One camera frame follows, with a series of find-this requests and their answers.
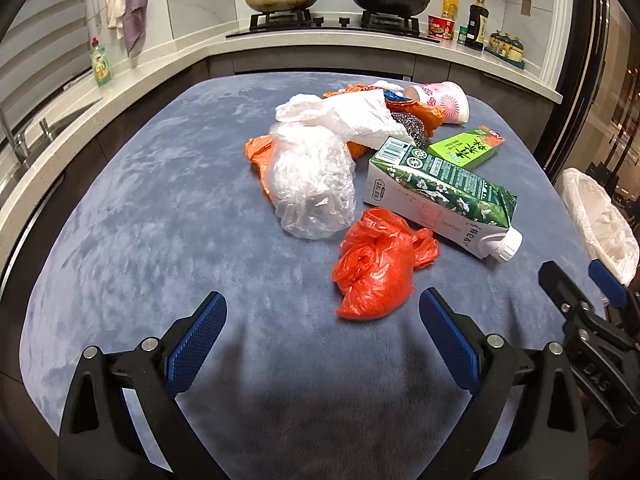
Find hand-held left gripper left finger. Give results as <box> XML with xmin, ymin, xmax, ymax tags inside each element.
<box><xmin>57</xmin><ymin>291</ymin><xmax>228</xmax><ymax>480</ymax></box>

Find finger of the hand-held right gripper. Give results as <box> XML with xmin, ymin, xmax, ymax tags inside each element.
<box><xmin>538</xmin><ymin>260</ymin><xmax>593</xmax><ymax>321</ymax></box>
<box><xmin>588</xmin><ymin>259</ymin><xmax>631</xmax><ymax>311</ymax></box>

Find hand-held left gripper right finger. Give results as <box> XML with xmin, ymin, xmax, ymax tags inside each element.
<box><xmin>417</xmin><ymin>287</ymin><xmax>596</xmax><ymax>480</ymax></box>

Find trash bin with white liner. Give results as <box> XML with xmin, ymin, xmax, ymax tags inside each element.
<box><xmin>555</xmin><ymin>167</ymin><xmax>640</xmax><ymax>286</ymax></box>

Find red plastic bag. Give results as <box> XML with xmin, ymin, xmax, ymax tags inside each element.
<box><xmin>331</xmin><ymin>207</ymin><xmax>441</xmax><ymax>321</ymax></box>

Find green tea box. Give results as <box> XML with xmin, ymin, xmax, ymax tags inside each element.
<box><xmin>427</xmin><ymin>126</ymin><xmax>506</xmax><ymax>171</ymax></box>

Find orange snack wrapper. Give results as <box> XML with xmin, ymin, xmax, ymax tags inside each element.
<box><xmin>322</xmin><ymin>84</ymin><xmax>446</xmax><ymax>132</ymax></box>

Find green and white milk carton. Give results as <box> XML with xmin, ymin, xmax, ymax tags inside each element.
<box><xmin>362</xmin><ymin>136</ymin><xmax>523</xmax><ymax>264</ymax></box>

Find clear plastic bag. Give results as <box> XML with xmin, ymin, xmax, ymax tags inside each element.
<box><xmin>263</xmin><ymin>122</ymin><xmax>357</xmax><ymax>240</ymax></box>

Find orange plastic bag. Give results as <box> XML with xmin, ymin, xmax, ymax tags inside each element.
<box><xmin>244</xmin><ymin>135</ymin><xmax>368</xmax><ymax>203</ymax></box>

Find glass sliding door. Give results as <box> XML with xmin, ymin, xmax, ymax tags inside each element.
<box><xmin>540</xmin><ymin>0</ymin><xmax>640</xmax><ymax>201</ymax></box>

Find steel wool scourer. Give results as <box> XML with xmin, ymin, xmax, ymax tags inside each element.
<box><xmin>390</xmin><ymin>111</ymin><xmax>431</xmax><ymax>146</ymax></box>

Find pink flowered paper cup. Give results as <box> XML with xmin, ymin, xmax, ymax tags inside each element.
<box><xmin>403</xmin><ymin>81</ymin><xmax>471</xmax><ymax>125</ymax></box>

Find white paper towel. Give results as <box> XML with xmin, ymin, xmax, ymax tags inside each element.
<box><xmin>320</xmin><ymin>80</ymin><xmax>412</xmax><ymax>153</ymax></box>

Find white kitchen countertop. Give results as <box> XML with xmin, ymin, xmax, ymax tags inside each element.
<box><xmin>0</xmin><ymin>22</ymin><xmax>563</xmax><ymax>271</ymax></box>

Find seasoning jar set on tray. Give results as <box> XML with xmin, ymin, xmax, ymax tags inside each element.
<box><xmin>484</xmin><ymin>30</ymin><xmax>527</xmax><ymax>70</ymax></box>

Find white plastic bag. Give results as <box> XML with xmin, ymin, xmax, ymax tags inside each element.
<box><xmin>275</xmin><ymin>93</ymin><xmax>333</xmax><ymax>127</ymax></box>

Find chrome kitchen faucet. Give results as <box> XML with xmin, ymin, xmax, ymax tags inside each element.
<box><xmin>0</xmin><ymin>102</ymin><xmax>31</xmax><ymax>166</ymax></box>

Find dark soy sauce bottle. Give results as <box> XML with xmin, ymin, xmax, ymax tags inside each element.
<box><xmin>465</xmin><ymin>0</ymin><xmax>490</xmax><ymax>52</ymax></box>

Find red instant noodle cup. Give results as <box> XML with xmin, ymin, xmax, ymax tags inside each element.
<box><xmin>428</xmin><ymin>15</ymin><xmax>456</xmax><ymax>41</ymax></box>

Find green dish soap bottle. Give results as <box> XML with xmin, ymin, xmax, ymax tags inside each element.
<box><xmin>90</xmin><ymin>37</ymin><xmax>113</xmax><ymax>87</ymax></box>

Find black built-in appliance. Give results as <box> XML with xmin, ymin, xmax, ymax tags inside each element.
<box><xmin>232</xmin><ymin>53</ymin><xmax>416</xmax><ymax>77</ymax></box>

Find black wok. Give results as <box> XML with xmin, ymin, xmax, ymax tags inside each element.
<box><xmin>348</xmin><ymin>0</ymin><xmax>431</xmax><ymax>17</ymax></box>

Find window blinds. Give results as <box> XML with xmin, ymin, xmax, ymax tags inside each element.
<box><xmin>0</xmin><ymin>0</ymin><xmax>93</xmax><ymax>126</ymax></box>

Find black gas stove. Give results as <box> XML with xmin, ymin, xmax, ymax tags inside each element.
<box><xmin>225</xmin><ymin>10</ymin><xmax>436</xmax><ymax>41</ymax></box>

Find purple hanging towel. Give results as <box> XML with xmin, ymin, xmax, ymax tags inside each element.
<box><xmin>122</xmin><ymin>0</ymin><xmax>149</xmax><ymax>58</ymax></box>

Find white hanging towel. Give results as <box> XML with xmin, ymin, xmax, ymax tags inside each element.
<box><xmin>104</xmin><ymin>0</ymin><xmax>127</xmax><ymax>40</ymax></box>

